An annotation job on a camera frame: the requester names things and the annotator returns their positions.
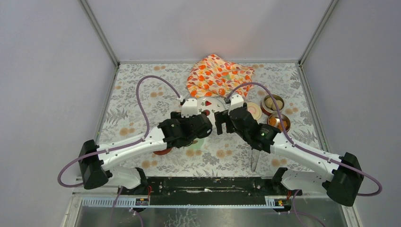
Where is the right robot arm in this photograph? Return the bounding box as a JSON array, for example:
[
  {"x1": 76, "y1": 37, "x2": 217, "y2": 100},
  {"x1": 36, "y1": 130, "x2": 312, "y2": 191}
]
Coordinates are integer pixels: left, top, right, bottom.
[{"x1": 214, "y1": 106, "x2": 364, "y2": 207}]

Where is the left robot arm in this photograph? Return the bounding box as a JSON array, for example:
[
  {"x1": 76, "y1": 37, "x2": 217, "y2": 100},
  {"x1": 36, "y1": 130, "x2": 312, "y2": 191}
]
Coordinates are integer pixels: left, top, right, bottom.
[{"x1": 78, "y1": 112, "x2": 213, "y2": 194}]

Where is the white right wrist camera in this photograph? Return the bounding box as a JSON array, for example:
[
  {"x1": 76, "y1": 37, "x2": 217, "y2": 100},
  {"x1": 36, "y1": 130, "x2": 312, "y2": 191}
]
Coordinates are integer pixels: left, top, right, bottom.
[{"x1": 228, "y1": 95, "x2": 244, "y2": 112}]

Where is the white plate blue rim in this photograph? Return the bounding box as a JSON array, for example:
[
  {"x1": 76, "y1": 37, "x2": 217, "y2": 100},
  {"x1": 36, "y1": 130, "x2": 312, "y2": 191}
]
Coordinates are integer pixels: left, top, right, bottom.
[{"x1": 196, "y1": 96, "x2": 227, "y2": 128}]

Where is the cream lid pink handle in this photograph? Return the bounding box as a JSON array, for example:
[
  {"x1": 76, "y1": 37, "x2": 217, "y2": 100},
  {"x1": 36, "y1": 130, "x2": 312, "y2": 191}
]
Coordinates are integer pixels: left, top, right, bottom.
[{"x1": 246, "y1": 102, "x2": 262, "y2": 121}]

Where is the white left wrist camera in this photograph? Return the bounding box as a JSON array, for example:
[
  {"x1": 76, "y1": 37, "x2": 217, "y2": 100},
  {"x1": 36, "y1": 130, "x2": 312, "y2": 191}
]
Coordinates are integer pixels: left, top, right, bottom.
[{"x1": 181, "y1": 98, "x2": 199, "y2": 118}]

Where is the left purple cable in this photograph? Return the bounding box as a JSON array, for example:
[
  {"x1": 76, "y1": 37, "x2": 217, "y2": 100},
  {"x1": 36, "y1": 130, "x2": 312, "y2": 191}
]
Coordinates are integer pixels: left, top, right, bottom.
[{"x1": 57, "y1": 75, "x2": 184, "y2": 189}]

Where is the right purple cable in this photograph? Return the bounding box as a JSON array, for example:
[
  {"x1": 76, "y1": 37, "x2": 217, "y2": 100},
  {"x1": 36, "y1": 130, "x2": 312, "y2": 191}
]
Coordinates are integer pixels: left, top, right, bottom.
[{"x1": 224, "y1": 82, "x2": 384, "y2": 227}]

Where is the purple cable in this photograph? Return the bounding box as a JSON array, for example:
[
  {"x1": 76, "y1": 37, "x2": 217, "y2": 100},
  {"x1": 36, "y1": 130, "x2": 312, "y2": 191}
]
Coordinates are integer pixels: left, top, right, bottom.
[
  {"x1": 224, "y1": 82, "x2": 384, "y2": 227},
  {"x1": 57, "y1": 75, "x2": 184, "y2": 189}
]

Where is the floral orange cloth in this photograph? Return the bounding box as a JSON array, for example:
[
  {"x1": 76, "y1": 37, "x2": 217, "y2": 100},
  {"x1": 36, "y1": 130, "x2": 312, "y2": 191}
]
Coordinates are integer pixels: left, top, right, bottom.
[{"x1": 186, "y1": 54, "x2": 255, "y2": 98}]

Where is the floral tablecloth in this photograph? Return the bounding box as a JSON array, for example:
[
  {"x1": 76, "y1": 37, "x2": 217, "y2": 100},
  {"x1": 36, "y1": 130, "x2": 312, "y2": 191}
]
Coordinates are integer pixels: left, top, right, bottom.
[{"x1": 99, "y1": 63, "x2": 320, "y2": 177}]

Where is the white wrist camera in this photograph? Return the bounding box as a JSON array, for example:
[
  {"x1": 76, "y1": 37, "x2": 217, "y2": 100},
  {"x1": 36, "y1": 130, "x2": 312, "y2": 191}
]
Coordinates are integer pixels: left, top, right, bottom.
[
  {"x1": 181, "y1": 98, "x2": 199, "y2": 118},
  {"x1": 228, "y1": 95, "x2": 244, "y2": 112}
]

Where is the red lined steel bowl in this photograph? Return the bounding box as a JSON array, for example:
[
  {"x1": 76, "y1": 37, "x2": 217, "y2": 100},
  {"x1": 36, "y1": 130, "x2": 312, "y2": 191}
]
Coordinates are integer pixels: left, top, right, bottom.
[{"x1": 267, "y1": 113, "x2": 291, "y2": 132}]

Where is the red brown round lid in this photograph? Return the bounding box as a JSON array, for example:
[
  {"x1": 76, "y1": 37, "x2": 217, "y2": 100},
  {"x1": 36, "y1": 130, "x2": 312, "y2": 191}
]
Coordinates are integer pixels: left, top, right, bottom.
[{"x1": 153, "y1": 148, "x2": 172, "y2": 156}]

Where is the green container cup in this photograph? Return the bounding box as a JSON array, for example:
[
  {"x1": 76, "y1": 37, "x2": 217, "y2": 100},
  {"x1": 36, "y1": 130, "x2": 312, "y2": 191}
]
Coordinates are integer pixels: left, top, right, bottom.
[{"x1": 187, "y1": 138, "x2": 205, "y2": 150}]

